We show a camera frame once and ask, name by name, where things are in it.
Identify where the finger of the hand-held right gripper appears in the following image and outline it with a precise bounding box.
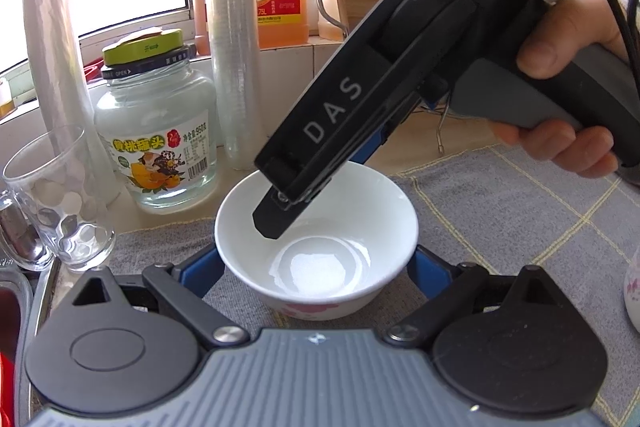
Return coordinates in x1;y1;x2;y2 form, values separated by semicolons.
350;122;398;168
252;187;323;241

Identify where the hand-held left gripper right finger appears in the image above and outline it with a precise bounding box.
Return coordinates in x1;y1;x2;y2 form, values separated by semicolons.
382;244;576;350

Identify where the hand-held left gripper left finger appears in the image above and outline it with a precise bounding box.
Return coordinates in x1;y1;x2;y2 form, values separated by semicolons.
65;248;251;350

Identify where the white flower print bowl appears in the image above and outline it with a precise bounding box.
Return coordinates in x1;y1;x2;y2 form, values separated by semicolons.
215;161;420;322
622;248;640;329

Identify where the person's right hand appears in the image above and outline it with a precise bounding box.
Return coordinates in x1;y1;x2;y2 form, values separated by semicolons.
490;0;633;180

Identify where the grey and teal checked towel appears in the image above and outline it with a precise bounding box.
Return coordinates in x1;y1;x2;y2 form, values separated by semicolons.
107;142;640;427

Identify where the clear glass mug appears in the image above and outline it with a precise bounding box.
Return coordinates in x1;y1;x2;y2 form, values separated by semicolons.
0;125;117;272

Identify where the red and white drain basket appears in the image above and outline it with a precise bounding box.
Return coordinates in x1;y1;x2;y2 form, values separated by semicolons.
0;257;61;427

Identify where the glass jar with green lid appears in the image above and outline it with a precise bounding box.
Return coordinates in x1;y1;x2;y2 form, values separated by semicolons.
94;28;221;215

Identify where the stack of clear plastic cups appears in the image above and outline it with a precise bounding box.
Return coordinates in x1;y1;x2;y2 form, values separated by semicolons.
207;0;266;171

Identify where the clear plastic bag roll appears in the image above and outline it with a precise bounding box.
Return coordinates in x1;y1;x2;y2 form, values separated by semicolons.
21;0;121;208

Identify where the metal wire rack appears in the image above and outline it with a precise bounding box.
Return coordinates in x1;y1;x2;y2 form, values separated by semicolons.
425;104;453;156

